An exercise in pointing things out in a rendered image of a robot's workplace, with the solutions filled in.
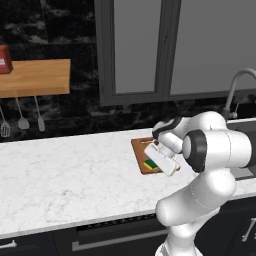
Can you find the wooden wall shelf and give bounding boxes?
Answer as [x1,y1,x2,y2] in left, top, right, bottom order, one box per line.
[0,58,72,99]

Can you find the red box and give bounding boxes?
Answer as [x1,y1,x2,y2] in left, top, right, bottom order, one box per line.
[0,45,14,75]

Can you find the grey hanging spatula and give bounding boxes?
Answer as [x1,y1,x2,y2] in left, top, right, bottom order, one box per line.
[33,95,46,133]

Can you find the black dishwasher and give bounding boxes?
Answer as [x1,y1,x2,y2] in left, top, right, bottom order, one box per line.
[52,213,173,256]

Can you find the silver cupboard handle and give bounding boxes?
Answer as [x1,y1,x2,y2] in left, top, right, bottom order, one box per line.
[241,217,256,243]

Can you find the grey slotted spatula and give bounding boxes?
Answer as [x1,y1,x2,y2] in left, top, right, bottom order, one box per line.
[0,105,11,138]

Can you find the silver drawer handle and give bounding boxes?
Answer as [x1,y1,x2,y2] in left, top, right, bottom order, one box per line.
[0,239,18,251]

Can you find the grey hanging spoon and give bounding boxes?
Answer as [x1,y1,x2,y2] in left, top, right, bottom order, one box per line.
[14,96,31,131]

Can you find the grey curved tap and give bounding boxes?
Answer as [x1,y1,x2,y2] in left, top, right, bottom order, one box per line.
[222,67,256,121]

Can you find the steel sink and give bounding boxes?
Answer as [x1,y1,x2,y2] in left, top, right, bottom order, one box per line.
[226,117,256,181]

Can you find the yellow and green sponge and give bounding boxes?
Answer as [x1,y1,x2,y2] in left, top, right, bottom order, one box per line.
[143,158,161,171]

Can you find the silver dishwasher handle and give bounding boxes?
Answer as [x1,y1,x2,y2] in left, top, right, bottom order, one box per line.
[71,228,169,252]

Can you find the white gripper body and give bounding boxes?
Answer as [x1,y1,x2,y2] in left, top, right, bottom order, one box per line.
[143,144,178,177]

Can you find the brown wooden cutting board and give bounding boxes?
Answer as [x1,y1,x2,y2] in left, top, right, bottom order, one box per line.
[130,137,181,176]

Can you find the dark cupboard door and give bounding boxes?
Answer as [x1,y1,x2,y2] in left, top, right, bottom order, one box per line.
[194,196,256,256]

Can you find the dark drawer front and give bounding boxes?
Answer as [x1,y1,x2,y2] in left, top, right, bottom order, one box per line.
[0,231,58,256]

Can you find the grey framed window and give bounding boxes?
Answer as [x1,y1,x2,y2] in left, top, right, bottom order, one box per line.
[93,0,256,107]

